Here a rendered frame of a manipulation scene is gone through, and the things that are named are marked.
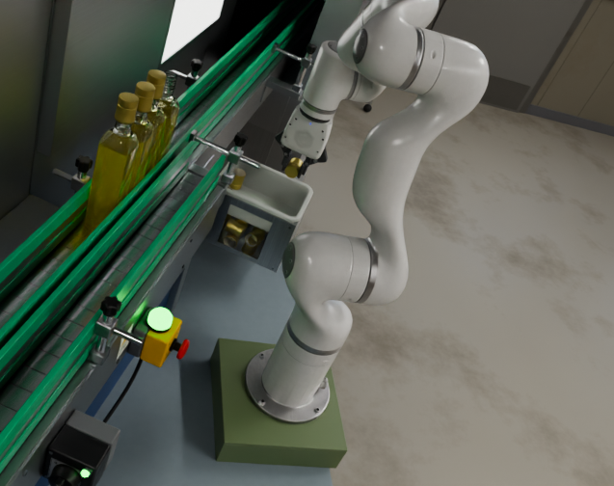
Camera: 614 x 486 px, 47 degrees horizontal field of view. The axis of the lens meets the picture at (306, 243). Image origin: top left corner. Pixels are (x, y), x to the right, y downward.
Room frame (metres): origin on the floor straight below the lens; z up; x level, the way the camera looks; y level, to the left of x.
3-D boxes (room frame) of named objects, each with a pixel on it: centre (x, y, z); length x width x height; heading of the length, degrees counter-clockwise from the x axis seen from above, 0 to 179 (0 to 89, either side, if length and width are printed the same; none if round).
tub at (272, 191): (1.43, 0.15, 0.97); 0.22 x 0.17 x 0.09; 90
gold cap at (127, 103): (1.02, 0.38, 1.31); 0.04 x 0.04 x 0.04
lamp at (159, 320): (0.89, 0.19, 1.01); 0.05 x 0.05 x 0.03
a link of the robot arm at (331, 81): (1.45, 0.10, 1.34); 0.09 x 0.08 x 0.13; 115
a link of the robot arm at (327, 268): (1.02, -0.06, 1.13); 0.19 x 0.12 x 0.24; 114
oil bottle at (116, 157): (1.02, 0.38, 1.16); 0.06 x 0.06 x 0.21; 0
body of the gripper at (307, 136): (1.45, 0.10, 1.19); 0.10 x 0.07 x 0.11; 88
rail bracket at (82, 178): (1.01, 0.45, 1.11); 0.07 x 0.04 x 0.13; 90
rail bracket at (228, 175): (1.32, 0.25, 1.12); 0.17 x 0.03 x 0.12; 90
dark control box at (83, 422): (0.61, 0.18, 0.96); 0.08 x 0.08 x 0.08; 0
